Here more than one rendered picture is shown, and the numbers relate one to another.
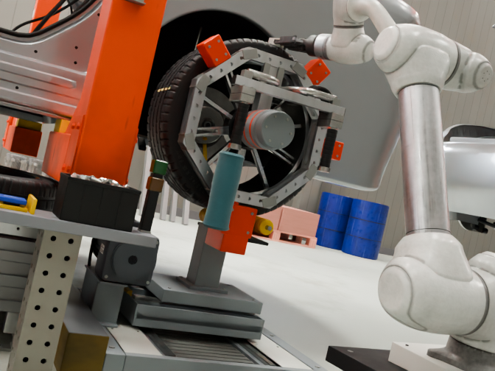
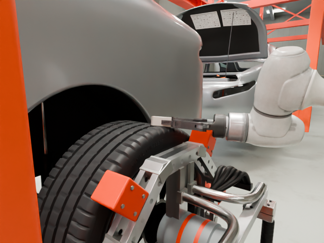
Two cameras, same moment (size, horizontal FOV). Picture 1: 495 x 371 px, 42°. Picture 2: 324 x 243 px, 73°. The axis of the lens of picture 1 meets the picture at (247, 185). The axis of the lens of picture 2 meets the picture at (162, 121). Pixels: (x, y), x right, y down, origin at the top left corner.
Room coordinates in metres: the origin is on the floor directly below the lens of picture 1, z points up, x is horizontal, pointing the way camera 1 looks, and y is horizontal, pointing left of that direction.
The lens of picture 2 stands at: (1.77, 0.35, 1.32)
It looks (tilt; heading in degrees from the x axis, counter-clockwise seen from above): 10 degrees down; 332
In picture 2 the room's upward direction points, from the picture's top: straight up
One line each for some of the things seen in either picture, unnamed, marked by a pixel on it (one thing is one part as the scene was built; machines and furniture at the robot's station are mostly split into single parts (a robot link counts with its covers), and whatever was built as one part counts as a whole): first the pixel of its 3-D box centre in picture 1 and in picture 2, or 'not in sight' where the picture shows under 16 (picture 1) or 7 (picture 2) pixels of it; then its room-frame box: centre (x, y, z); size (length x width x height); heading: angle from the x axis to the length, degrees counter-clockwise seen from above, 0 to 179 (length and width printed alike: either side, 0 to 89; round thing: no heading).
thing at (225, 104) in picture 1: (204, 125); not in sight; (2.66, 0.23, 0.85); 0.32 x 0.08 x 0.32; 115
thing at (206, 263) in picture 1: (206, 262); not in sight; (2.46, 0.09, 0.32); 0.40 x 0.30 x 0.28; 115
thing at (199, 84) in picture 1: (256, 129); (176, 231); (2.30, 0.01, 0.85); 0.54 x 0.07 x 0.54; 115
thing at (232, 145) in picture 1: (239, 124); not in sight; (2.02, 0.07, 0.83); 0.04 x 0.04 x 0.16
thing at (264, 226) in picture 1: (253, 222); not in sight; (2.45, -0.05, 0.51); 0.29 x 0.06 x 0.06; 25
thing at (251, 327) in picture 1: (185, 308); not in sight; (2.44, 0.13, 0.13); 0.50 x 0.36 x 0.10; 115
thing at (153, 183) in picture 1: (155, 184); not in sight; (1.82, 0.26, 0.59); 0.04 x 0.04 x 0.04; 25
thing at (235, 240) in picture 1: (229, 226); not in sight; (2.34, 0.03, 0.48); 0.16 x 0.12 x 0.17; 25
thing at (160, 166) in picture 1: (158, 167); not in sight; (1.82, 0.26, 0.64); 0.04 x 0.04 x 0.04; 25
